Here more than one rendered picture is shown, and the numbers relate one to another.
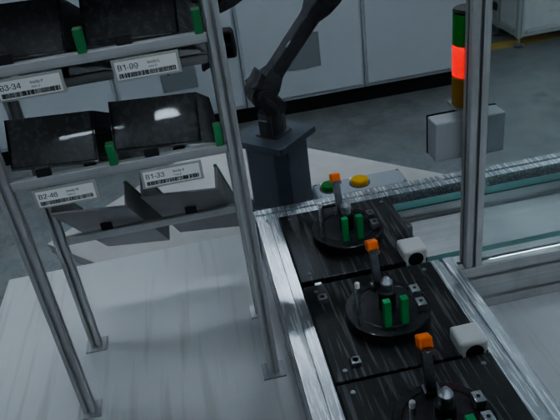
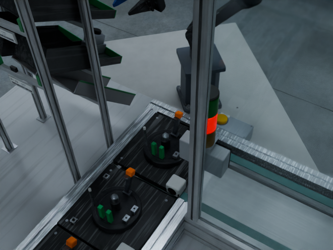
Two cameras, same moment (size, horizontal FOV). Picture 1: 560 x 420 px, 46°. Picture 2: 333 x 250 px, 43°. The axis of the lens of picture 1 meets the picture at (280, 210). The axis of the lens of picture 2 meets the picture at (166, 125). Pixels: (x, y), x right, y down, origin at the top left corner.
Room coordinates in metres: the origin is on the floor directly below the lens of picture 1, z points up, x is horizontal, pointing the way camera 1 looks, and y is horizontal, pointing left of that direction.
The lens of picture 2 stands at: (0.45, -0.66, 2.01)
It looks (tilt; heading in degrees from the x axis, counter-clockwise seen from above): 48 degrees down; 40
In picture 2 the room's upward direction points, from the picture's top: 2 degrees counter-clockwise
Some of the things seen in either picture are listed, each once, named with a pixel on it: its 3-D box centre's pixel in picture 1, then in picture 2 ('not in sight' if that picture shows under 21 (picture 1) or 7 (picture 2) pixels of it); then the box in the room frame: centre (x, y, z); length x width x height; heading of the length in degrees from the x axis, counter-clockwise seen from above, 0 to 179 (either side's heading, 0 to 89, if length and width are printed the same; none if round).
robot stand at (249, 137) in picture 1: (278, 169); (199, 79); (1.43, -0.01, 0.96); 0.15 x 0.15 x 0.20; 51
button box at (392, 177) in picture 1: (360, 193); not in sight; (1.30, -0.19, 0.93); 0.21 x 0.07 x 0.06; 96
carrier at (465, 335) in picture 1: (387, 296); (115, 202); (0.83, -0.15, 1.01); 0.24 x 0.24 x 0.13; 6
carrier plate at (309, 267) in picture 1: (347, 239); (166, 152); (1.08, -0.13, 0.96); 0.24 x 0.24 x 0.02; 6
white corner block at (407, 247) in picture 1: (412, 252); (176, 185); (0.99, -0.23, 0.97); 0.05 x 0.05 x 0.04; 6
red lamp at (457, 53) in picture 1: (467, 58); not in sight; (0.98, -0.33, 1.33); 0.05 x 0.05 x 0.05
